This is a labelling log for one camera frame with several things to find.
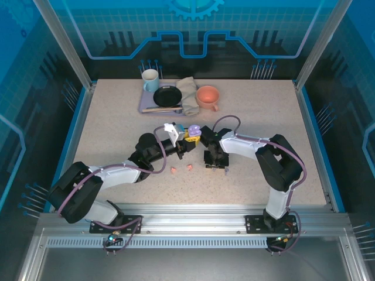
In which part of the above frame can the light wooden stick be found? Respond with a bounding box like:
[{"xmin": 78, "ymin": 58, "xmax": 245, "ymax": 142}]
[{"xmin": 141, "ymin": 107, "xmax": 184, "ymax": 114}]

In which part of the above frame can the folded beige cloth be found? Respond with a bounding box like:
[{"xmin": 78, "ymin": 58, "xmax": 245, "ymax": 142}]
[{"xmin": 176, "ymin": 76, "xmax": 201, "ymax": 117}]

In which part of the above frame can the small electronics connector board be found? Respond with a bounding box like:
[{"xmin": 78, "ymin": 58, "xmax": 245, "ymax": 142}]
[
  {"xmin": 105, "ymin": 232, "xmax": 123, "ymax": 246},
  {"xmin": 272, "ymin": 234, "xmax": 295, "ymax": 246}
]

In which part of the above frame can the light blue mug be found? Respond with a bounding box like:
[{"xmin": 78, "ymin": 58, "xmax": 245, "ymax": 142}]
[{"xmin": 141, "ymin": 69, "xmax": 161, "ymax": 93}]

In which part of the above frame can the black round plate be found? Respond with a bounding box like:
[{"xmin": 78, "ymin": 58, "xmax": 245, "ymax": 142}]
[{"xmin": 153, "ymin": 85, "xmax": 183, "ymax": 107}]

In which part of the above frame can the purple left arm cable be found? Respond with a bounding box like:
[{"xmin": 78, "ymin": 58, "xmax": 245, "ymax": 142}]
[{"xmin": 57, "ymin": 125, "xmax": 169, "ymax": 255}]

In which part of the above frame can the blue edged side frame rail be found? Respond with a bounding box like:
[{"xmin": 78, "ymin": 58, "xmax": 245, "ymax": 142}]
[
  {"xmin": 43, "ymin": 83, "xmax": 96, "ymax": 213},
  {"xmin": 292, "ymin": 80, "xmax": 345, "ymax": 213}
]

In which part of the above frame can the orange ceramic cup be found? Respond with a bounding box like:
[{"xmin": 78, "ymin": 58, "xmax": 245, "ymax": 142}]
[{"xmin": 195, "ymin": 85, "xmax": 220, "ymax": 112}]

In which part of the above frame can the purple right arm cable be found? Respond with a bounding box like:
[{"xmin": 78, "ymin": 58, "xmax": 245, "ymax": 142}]
[{"xmin": 211, "ymin": 115, "xmax": 307, "ymax": 255}]

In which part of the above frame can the aluminium frame post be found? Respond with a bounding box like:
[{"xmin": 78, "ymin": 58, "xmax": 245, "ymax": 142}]
[
  {"xmin": 32, "ymin": 0, "xmax": 97, "ymax": 91},
  {"xmin": 294, "ymin": 0, "xmax": 354, "ymax": 91}
]

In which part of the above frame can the slotted grey cable duct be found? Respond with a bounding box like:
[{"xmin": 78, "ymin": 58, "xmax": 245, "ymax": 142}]
[{"xmin": 46, "ymin": 237, "xmax": 272, "ymax": 248}]

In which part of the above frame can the grey metal lower panel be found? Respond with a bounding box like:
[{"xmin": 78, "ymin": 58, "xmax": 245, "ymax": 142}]
[{"xmin": 17, "ymin": 234, "xmax": 373, "ymax": 281}]

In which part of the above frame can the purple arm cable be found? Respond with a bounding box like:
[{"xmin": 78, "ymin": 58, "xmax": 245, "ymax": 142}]
[
  {"xmin": 57, "ymin": 125, "xmax": 169, "ymax": 255},
  {"xmin": 211, "ymin": 115, "xmax": 307, "ymax": 255}
]

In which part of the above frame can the aluminium cross frame rail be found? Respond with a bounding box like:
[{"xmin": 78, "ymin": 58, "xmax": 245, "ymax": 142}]
[{"xmin": 37, "ymin": 203, "xmax": 351, "ymax": 235}]

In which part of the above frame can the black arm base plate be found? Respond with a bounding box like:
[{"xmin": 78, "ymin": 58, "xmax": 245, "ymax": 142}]
[
  {"xmin": 89, "ymin": 214, "xmax": 144, "ymax": 235},
  {"xmin": 244, "ymin": 214, "xmax": 296, "ymax": 235}
]

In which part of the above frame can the lavender plastic tray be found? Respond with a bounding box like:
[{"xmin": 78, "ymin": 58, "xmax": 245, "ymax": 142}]
[{"xmin": 138, "ymin": 81, "xmax": 200, "ymax": 115}]

